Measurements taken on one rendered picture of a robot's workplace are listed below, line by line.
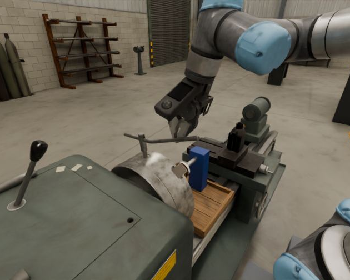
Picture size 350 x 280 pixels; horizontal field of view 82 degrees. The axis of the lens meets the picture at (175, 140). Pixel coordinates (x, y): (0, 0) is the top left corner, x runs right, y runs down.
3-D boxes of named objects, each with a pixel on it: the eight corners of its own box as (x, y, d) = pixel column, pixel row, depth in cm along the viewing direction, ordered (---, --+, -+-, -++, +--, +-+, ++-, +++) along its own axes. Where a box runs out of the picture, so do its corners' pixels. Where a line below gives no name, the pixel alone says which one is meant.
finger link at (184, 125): (193, 141, 61) (202, 116, 56) (181, 149, 57) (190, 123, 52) (184, 136, 63) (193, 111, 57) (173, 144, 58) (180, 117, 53)
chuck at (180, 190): (184, 253, 69) (173, 174, 57) (124, 217, 88) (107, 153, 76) (198, 234, 76) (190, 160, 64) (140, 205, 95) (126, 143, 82)
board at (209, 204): (204, 239, 83) (204, 232, 81) (141, 200, 102) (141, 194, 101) (233, 197, 104) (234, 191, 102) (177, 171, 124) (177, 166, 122)
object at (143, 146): (142, 164, 71) (136, 134, 66) (146, 161, 72) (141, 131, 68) (146, 166, 69) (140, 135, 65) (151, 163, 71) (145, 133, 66)
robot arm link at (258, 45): (316, 28, 32) (265, 10, 39) (269, 27, 27) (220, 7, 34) (290, 75, 38) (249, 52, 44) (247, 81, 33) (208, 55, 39)
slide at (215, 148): (253, 179, 108) (255, 172, 106) (186, 153, 131) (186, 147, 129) (263, 163, 120) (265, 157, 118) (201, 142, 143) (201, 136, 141)
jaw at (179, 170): (163, 194, 74) (178, 180, 66) (154, 183, 75) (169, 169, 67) (180, 178, 82) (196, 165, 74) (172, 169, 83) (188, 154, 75)
